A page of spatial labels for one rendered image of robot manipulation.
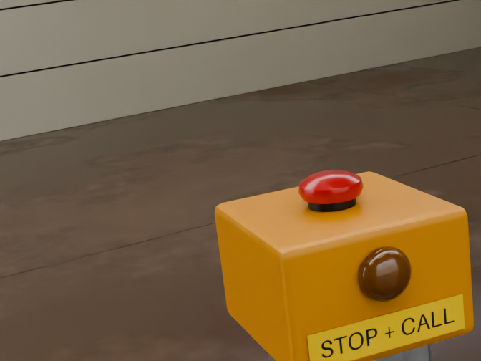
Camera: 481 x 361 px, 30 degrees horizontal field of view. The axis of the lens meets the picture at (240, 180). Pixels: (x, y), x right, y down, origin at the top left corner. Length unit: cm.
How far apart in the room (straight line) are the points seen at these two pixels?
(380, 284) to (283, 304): 5
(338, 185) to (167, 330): 263
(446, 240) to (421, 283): 3
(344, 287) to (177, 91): 716
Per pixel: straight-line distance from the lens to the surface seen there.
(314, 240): 50
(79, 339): 321
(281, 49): 804
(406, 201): 55
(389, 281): 50
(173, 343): 304
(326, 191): 53
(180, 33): 763
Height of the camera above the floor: 124
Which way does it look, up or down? 14 degrees down
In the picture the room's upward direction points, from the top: 7 degrees counter-clockwise
